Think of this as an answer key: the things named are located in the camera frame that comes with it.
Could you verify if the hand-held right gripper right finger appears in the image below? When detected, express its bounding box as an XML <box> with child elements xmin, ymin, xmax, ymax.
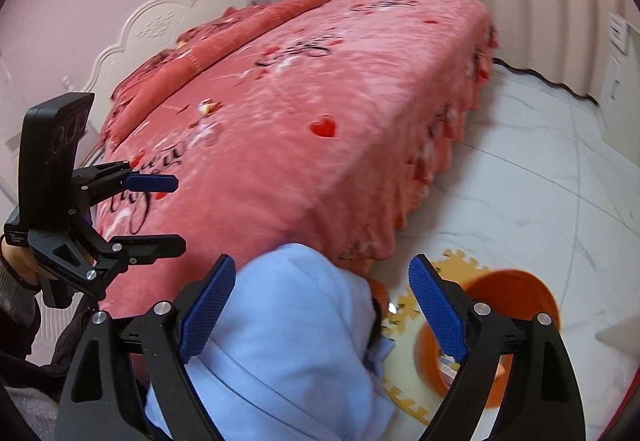
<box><xmin>407</xmin><ymin>255</ymin><xmax>586</xmax><ymax>441</ymax></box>

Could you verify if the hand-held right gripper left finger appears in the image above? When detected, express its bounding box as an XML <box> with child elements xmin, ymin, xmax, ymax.
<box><xmin>54</xmin><ymin>253</ymin><xmax>237</xmax><ymax>441</ymax></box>

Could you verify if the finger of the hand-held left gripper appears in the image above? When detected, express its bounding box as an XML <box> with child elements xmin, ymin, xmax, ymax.
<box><xmin>70</xmin><ymin>161</ymin><xmax>179</xmax><ymax>207</ymax></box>
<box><xmin>29</xmin><ymin>208</ymin><xmax>187</xmax><ymax>300</ymax></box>

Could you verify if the orange bin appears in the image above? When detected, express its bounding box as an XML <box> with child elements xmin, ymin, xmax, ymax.
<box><xmin>417</xmin><ymin>268</ymin><xmax>563</xmax><ymax>409</ymax></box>

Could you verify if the person's left forearm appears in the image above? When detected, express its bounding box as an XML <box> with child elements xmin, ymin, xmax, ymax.
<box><xmin>0</xmin><ymin>266</ymin><xmax>46</xmax><ymax>362</ymax></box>

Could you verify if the person's left hand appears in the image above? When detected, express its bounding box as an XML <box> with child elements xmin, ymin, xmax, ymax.
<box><xmin>0</xmin><ymin>241</ymin><xmax>43</xmax><ymax>288</ymax></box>

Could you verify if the yellow foam puzzle mat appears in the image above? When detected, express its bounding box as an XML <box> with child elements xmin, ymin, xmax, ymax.
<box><xmin>372</xmin><ymin>248</ymin><xmax>501</xmax><ymax>427</ymax></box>

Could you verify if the light blue garment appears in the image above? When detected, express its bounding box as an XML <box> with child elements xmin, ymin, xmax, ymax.
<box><xmin>144</xmin><ymin>243</ymin><xmax>397</xmax><ymax>441</ymax></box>

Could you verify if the folded red quilt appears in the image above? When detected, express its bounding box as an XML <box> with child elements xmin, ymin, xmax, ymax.
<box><xmin>102</xmin><ymin>0</ymin><xmax>341</xmax><ymax>147</ymax></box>

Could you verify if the printed pink blanket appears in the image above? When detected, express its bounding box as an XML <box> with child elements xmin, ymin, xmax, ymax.
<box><xmin>95</xmin><ymin>0</ymin><xmax>501</xmax><ymax>317</ymax></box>

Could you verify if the white bed headboard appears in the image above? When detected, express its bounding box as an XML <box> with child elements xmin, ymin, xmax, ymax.
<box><xmin>62</xmin><ymin>0</ymin><xmax>256</xmax><ymax>142</ymax></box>

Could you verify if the person's dark jacket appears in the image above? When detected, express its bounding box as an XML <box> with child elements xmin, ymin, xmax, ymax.
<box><xmin>0</xmin><ymin>296</ymin><xmax>108</xmax><ymax>441</ymax></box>

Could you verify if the white cabinet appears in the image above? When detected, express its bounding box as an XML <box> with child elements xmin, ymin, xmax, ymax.
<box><xmin>597</xmin><ymin>11</ymin><xmax>640</xmax><ymax>152</ymax></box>

